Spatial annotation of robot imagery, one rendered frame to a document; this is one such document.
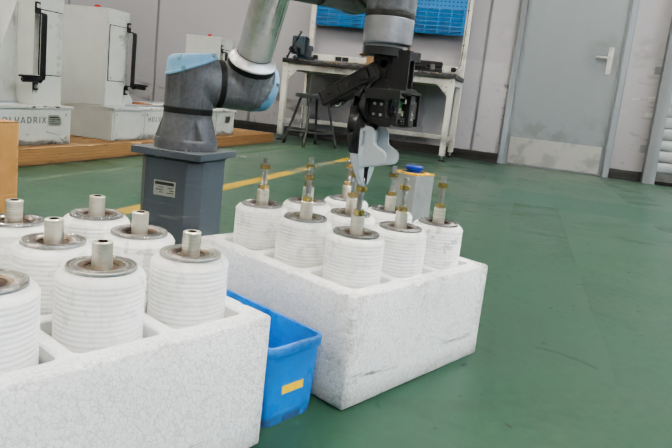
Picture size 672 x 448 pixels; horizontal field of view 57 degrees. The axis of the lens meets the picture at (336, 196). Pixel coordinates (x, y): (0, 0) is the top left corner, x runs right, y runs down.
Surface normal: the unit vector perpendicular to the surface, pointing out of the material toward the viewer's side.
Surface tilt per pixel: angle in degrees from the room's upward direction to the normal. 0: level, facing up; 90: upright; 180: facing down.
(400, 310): 90
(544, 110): 90
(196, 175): 90
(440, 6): 90
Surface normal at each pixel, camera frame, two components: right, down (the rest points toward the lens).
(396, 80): -0.54, 0.07
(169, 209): -0.29, 0.12
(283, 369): 0.73, 0.22
